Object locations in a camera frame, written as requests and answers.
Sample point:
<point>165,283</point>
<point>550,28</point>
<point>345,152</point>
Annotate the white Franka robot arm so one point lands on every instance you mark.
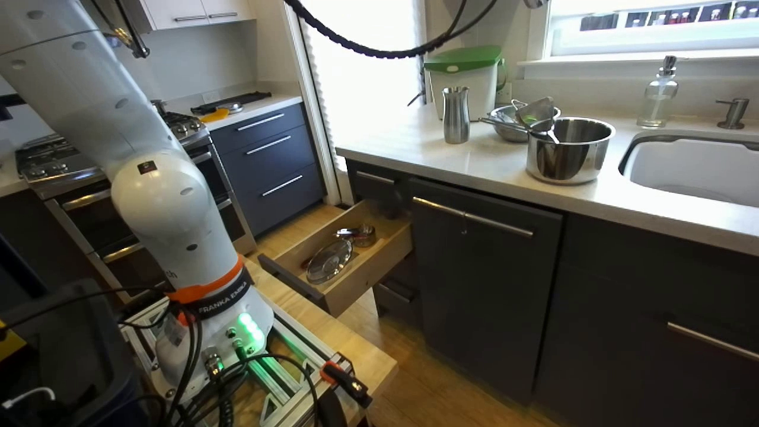
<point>157,198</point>

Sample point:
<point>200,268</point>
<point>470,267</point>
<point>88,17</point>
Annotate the glass pot lid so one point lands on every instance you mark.
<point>329,256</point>

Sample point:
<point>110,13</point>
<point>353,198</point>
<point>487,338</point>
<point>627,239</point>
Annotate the stainless steel pot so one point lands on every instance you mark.
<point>570,156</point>

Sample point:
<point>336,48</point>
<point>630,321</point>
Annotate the dark round utensil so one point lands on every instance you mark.
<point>356,234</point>

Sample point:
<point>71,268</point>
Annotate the open wooden drawer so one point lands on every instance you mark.
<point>359,274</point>

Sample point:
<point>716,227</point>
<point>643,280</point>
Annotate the blue drawer cabinet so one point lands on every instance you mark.
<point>270,169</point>

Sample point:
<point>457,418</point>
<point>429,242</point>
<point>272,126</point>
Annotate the steel cylindrical cup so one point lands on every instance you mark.
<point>457,116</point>

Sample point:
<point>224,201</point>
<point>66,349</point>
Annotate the wooden robot platform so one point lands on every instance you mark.
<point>348,341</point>

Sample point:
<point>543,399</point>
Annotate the dark dishwasher door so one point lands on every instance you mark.
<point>482,299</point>

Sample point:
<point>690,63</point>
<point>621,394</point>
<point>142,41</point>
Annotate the grey round bowl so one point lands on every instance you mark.
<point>505,124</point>

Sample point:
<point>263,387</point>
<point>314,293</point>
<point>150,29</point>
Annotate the white bin with green lid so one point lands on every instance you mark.
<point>465,80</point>

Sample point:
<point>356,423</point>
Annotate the red and black clamp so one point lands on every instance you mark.
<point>348,381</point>

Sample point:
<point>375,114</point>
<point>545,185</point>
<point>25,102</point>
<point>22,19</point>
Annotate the black flat tray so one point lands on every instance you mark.
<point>234,101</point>

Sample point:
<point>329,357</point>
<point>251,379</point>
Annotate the grey kitchen utensil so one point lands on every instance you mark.
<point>537,109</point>

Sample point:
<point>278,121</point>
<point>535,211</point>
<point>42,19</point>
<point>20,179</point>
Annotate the dark sink cabinet door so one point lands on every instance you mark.
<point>633,332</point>

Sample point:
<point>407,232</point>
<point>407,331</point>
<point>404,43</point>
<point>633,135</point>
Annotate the steel oven front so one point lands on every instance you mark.
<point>97,228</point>

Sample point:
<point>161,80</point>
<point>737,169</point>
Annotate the clear soap dispenser bottle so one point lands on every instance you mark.
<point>658,96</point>

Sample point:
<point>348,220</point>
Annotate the white kitchen sink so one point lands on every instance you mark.
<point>697,171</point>

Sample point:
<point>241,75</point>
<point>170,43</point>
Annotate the gas stove top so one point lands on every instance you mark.
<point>55,158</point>

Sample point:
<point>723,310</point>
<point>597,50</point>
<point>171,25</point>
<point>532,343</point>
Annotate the dark storage bin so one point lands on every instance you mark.
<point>73,364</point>

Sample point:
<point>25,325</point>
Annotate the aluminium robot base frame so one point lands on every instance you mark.
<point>276,381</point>

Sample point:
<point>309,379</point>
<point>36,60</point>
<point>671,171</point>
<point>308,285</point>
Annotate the white wall cabinet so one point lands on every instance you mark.
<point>199,13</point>

